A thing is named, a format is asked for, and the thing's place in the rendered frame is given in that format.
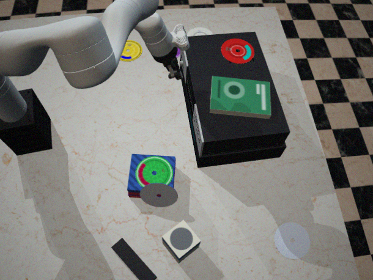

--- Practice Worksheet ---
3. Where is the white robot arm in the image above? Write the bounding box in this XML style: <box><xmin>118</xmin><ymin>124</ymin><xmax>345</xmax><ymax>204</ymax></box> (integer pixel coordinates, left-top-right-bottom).
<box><xmin>0</xmin><ymin>0</ymin><xmax>190</xmax><ymax>122</ymax></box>

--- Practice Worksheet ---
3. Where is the red disc with centre hole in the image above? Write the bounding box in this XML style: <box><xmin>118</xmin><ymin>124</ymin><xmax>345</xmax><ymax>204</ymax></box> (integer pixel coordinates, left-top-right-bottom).
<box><xmin>221</xmin><ymin>39</ymin><xmax>254</xmax><ymax>64</ymax></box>

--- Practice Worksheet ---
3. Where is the yellow cd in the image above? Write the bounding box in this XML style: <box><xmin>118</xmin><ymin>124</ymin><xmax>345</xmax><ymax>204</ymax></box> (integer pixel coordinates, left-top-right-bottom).
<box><xmin>120</xmin><ymin>40</ymin><xmax>142</xmax><ymax>62</ymax></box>

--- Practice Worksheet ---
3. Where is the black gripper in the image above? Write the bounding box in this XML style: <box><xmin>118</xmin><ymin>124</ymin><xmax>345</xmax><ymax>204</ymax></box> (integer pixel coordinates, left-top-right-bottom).
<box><xmin>152</xmin><ymin>47</ymin><xmax>183</xmax><ymax>80</ymax></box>

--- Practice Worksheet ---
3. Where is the black rectangular bar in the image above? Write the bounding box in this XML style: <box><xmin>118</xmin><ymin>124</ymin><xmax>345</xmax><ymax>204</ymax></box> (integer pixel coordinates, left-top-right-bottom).
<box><xmin>112</xmin><ymin>238</ymin><xmax>157</xmax><ymax>280</ymax></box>

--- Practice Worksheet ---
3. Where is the green cd with red label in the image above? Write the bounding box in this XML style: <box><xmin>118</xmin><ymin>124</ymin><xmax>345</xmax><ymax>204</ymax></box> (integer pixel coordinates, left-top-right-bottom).
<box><xmin>135</xmin><ymin>156</ymin><xmax>173</xmax><ymax>187</ymax></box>

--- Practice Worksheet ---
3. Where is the grey disc with centre hole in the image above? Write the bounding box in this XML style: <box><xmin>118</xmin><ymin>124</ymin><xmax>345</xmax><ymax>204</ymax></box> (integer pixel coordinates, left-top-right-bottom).
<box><xmin>140</xmin><ymin>183</ymin><xmax>178</xmax><ymax>207</ymax></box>

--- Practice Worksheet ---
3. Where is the silver cd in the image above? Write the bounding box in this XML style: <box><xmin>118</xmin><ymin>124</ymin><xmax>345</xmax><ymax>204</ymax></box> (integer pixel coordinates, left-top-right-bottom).
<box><xmin>274</xmin><ymin>223</ymin><xmax>310</xmax><ymax>259</ymax></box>

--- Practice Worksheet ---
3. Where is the white cd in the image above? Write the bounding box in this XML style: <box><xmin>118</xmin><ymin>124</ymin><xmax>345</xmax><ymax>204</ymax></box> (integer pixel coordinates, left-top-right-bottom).
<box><xmin>187</xmin><ymin>27</ymin><xmax>213</xmax><ymax>37</ymax></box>

